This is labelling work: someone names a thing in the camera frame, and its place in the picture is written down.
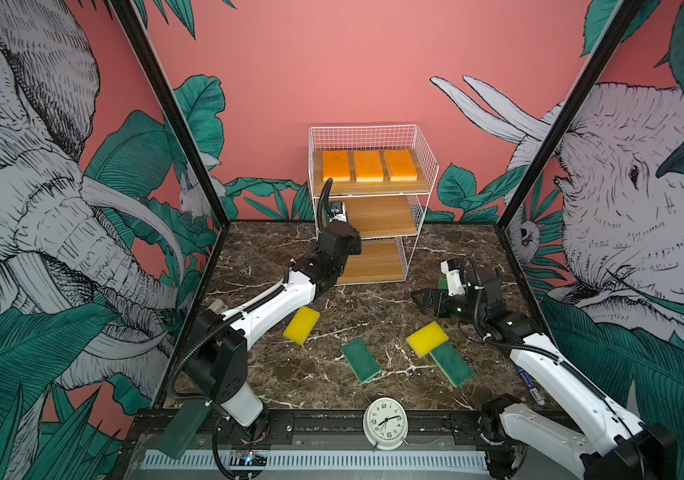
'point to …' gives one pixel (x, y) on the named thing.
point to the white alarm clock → (386, 423)
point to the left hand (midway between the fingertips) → (350, 220)
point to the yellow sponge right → (427, 338)
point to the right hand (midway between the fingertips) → (420, 291)
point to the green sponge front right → (452, 363)
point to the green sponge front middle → (361, 359)
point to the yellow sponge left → (301, 324)
